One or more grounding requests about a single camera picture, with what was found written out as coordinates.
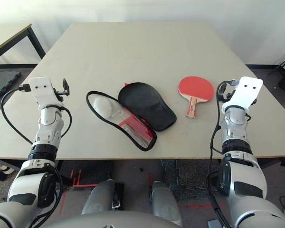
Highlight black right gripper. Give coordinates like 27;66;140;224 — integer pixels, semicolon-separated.
220;89;234;102

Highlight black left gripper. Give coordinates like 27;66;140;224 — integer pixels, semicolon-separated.
54;78;71;97

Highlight red ping-pong paddle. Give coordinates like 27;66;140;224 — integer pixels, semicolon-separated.
178;76;215;118

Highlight red black paddle case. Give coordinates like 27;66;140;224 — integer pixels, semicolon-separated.
85;82;177;152

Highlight black foam floor mat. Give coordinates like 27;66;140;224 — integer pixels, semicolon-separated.
0;71;22;99

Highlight black framed side table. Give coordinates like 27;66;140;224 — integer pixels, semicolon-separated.
0;23;46;65

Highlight white shoe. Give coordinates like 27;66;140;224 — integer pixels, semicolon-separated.
0;163;16;175

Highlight grey robot left leg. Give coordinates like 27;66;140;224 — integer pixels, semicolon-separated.
82;180;124;216

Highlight grey robot leg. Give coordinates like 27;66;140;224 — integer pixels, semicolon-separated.
149;180;182;226
82;180;124;216

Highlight grey robot right leg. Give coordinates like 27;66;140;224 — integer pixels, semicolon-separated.
149;180;182;226

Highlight small grey box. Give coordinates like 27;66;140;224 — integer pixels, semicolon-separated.
207;219;225;228

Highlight grey robot torso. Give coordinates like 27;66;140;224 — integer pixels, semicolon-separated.
41;210;181;228

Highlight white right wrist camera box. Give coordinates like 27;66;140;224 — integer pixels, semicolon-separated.
222;76;264;112

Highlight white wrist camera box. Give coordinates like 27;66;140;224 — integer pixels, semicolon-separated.
222;76;264;112
28;76;64;110

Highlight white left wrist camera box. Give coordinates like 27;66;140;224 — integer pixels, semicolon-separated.
28;76;64;110

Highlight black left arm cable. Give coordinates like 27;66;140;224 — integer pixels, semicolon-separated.
1;83;73;145

